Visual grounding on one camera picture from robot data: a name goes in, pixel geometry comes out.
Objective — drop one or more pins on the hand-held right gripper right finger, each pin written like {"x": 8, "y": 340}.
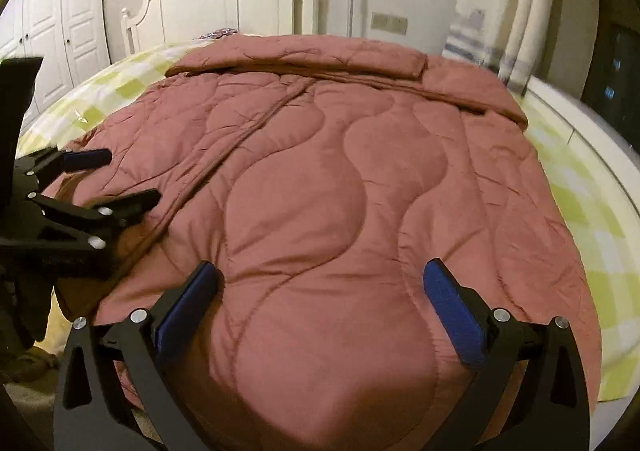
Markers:
{"x": 455, "y": 316}

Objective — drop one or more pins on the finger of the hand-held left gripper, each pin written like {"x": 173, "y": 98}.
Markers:
{"x": 87, "y": 159}
{"x": 125, "y": 208}

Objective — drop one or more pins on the person's left hand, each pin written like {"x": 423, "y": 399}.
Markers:
{"x": 30, "y": 301}

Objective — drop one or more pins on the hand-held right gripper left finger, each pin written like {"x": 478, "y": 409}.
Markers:
{"x": 185, "y": 311}

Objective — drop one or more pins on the pale patterned curtain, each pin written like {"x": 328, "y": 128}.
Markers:
{"x": 500, "y": 6}

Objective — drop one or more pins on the pink quilted comforter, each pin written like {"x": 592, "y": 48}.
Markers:
{"x": 325, "y": 181}

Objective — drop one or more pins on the white wardrobe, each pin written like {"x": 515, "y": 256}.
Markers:
{"x": 75, "y": 16}

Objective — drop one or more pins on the wall socket plate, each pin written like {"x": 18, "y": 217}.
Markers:
{"x": 389, "y": 24}

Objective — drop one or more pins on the dark window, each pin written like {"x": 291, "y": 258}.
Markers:
{"x": 615, "y": 76}

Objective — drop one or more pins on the green checked bed sheet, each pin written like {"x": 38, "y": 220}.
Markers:
{"x": 590, "y": 211}

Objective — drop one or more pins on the patterned pillow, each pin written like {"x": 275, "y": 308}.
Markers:
{"x": 220, "y": 34}

